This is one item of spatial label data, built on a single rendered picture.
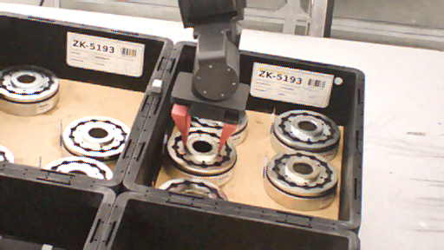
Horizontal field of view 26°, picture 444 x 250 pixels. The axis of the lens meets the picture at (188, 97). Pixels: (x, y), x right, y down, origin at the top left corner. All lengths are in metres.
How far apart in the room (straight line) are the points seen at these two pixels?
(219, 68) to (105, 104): 0.38
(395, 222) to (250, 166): 0.29
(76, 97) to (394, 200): 0.55
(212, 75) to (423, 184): 0.61
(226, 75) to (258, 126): 0.33
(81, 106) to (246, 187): 0.31
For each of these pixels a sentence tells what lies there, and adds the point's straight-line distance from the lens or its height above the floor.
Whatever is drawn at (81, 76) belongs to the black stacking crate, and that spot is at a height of 0.84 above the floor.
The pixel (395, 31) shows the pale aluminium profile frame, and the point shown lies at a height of 0.12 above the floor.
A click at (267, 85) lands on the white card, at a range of 1.55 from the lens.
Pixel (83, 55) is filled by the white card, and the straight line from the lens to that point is 1.58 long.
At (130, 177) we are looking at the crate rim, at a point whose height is 0.93.
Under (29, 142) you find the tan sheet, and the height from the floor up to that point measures 0.83.
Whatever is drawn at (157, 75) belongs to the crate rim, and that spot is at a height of 0.93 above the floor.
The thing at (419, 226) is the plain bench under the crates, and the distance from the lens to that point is 1.63.
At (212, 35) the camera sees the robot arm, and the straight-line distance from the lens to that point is 1.24.
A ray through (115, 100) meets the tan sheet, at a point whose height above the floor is 0.83.
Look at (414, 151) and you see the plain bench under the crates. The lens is 1.80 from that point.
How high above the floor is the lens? 1.68
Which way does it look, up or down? 32 degrees down
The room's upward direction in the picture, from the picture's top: 6 degrees clockwise
